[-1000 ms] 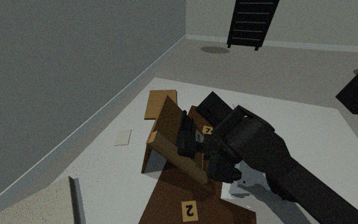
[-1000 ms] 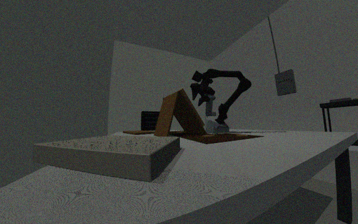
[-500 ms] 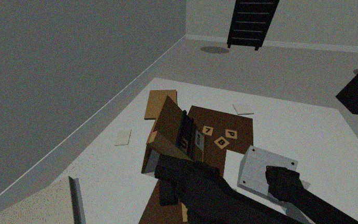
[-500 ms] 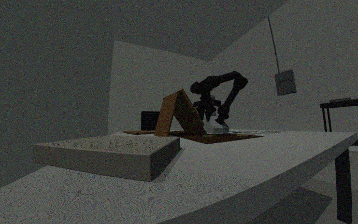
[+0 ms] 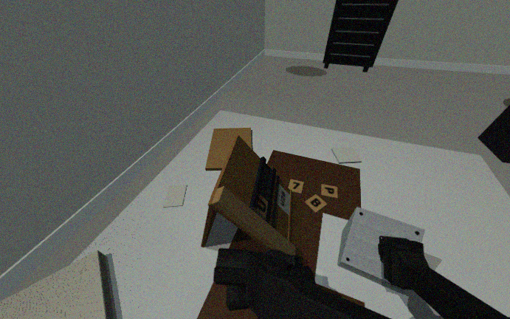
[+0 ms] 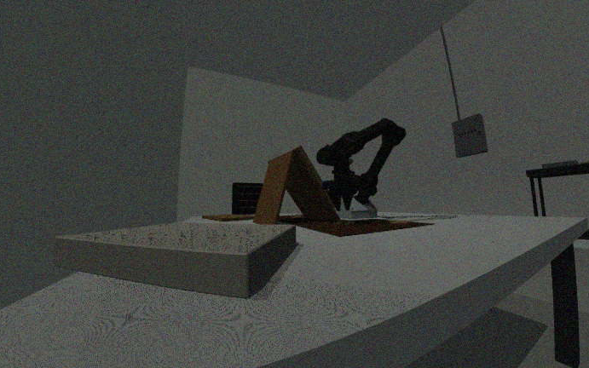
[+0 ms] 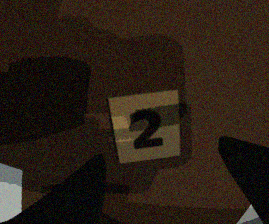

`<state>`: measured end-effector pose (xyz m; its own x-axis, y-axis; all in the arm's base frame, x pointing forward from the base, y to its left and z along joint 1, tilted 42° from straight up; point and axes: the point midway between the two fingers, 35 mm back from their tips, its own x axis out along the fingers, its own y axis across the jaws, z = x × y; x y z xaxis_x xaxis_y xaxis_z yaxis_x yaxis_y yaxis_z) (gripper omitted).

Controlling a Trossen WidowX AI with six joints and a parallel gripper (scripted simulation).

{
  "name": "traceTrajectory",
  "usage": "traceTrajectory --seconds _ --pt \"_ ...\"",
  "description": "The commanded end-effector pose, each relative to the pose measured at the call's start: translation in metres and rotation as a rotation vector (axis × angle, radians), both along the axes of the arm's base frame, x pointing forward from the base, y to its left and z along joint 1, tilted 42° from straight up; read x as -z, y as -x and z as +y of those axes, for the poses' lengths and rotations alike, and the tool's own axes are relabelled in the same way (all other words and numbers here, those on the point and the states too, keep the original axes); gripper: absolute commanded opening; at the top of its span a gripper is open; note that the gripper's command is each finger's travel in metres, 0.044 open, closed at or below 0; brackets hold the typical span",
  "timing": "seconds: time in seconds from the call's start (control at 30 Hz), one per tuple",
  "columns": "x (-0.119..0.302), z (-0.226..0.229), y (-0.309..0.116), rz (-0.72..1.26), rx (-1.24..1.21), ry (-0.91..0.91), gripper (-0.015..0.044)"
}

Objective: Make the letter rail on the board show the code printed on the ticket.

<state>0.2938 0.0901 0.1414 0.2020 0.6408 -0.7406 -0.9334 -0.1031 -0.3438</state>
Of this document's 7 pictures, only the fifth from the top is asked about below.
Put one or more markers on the tan letter tile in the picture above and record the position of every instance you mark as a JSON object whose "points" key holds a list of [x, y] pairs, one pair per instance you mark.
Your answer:
{"points": [[262, 206], [328, 190], [295, 186], [315, 203]]}

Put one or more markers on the white paper ticket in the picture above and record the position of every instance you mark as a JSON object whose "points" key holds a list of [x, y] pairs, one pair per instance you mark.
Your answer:
{"points": [[283, 199]]}

